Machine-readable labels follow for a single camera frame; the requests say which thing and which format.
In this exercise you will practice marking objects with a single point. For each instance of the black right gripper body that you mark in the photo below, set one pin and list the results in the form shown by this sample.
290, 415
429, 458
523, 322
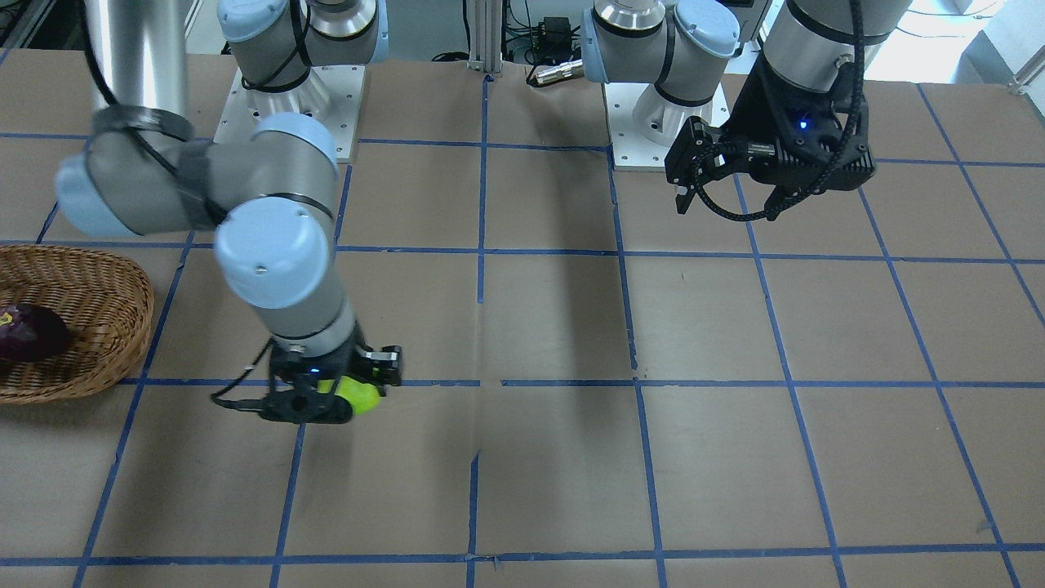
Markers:
384, 364

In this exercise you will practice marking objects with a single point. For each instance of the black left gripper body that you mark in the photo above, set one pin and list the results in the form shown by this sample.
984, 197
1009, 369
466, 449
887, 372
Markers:
758, 106

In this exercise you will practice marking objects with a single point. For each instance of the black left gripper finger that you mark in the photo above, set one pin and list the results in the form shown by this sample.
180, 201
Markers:
691, 163
779, 200

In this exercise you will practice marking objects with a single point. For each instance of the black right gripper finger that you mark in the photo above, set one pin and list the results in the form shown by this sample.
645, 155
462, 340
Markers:
383, 367

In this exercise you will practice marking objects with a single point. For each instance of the green apple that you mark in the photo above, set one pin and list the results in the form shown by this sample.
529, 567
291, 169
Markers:
353, 398

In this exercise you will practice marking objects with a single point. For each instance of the dark red apple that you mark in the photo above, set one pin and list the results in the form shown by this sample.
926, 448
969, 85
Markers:
31, 333

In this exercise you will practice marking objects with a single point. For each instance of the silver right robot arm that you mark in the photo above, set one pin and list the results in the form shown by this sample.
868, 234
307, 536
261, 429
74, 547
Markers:
269, 199

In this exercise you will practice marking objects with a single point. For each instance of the woven wicker basket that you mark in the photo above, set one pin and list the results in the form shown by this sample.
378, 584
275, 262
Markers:
105, 300

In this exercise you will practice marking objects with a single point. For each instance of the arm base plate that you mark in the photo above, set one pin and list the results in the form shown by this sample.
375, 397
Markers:
332, 94
643, 124

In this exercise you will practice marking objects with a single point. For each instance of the aluminium frame post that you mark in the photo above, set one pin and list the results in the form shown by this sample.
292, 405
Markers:
485, 29

